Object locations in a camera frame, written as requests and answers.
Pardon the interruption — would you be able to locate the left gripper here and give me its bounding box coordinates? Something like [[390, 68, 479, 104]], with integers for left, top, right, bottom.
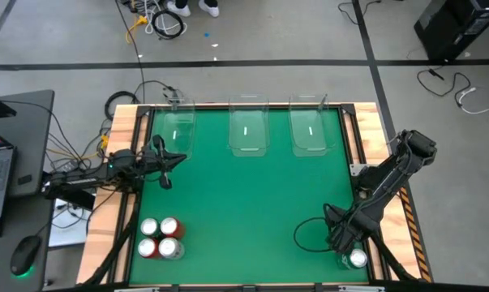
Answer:
[[140, 135, 187, 191]]

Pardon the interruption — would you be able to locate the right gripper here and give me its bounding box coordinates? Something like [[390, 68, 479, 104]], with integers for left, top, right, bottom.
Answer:
[[324, 204, 377, 253]]

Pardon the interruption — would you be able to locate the green soda can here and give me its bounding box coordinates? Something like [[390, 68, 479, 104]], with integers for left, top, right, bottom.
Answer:
[[336, 248, 369, 271], [139, 217, 161, 238]]

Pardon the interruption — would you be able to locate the red soda can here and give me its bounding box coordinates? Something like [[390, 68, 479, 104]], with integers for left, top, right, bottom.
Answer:
[[159, 216, 187, 240], [137, 238, 161, 260]]

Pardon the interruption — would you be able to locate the silver soda can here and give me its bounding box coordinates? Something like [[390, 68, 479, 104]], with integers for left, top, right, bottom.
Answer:
[[157, 237, 186, 261]]

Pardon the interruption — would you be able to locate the clear plastic bin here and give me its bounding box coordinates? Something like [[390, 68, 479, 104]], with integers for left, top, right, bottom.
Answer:
[[288, 93, 337, 158], [227, 95, 270, 158], [148, 97, 196, 160]]

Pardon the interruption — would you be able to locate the yellow black hazard tape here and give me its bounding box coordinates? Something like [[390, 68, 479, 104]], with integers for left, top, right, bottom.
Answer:
[[397, 185, 433, 283]]

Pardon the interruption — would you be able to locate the green table mat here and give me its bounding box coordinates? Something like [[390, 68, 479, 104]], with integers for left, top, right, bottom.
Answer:
[[128, 107, 370, 285]]

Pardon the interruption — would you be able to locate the black power adapter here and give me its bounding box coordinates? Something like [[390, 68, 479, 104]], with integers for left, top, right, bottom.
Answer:
[[58, 160, 82, 174]]

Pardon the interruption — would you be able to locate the white paper sheet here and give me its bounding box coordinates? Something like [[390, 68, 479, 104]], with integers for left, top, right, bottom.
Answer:
[[48, 197, 93, 248]]

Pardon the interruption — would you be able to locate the grey desk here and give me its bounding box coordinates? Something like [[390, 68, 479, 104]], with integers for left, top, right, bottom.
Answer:
[[0, 88, 57, 292]]

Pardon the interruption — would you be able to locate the person's white shoe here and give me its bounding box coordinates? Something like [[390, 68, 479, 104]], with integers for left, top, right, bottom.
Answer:
[[198, 0, 221, 19], [165, 0, 191, 18]]

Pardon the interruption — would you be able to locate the black computer mouse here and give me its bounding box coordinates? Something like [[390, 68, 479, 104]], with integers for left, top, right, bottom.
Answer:
[[9, 234, 42, 278]]

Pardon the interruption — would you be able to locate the black computer tower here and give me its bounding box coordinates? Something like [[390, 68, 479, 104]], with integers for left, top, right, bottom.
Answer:
[[413, 0, 489, 62]]

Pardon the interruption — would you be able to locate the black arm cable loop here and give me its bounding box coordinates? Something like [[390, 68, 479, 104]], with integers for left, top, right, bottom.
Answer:
[[293, 217, 338, 253]]

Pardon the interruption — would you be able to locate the white arm base bracket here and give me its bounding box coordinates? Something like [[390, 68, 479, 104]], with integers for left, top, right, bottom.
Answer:
[[349, 163, 370, 178]]

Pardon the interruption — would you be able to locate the black coiled cable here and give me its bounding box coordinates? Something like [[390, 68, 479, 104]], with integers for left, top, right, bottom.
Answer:
[[151, 8, 187, 41], [104, 90, 142, 122]]

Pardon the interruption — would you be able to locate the black table frame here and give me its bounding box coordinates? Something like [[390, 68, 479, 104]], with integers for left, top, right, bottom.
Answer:
[[76, 103, 434, 292]]

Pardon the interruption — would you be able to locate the white cable bundle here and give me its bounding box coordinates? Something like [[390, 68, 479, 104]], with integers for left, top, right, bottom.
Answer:
[[142, 0, 188, 36]]

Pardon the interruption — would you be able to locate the yellow cable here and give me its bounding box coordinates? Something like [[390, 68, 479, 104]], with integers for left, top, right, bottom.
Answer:
[[124, 15, 148, 45]]

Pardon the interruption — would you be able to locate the black floor cable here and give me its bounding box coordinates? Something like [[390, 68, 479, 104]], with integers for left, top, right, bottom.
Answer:
[[416, 67, 472, 107]]

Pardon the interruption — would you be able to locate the white floor cable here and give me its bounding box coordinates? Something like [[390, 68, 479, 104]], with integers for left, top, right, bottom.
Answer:
[[457, 87, 489, 116]]

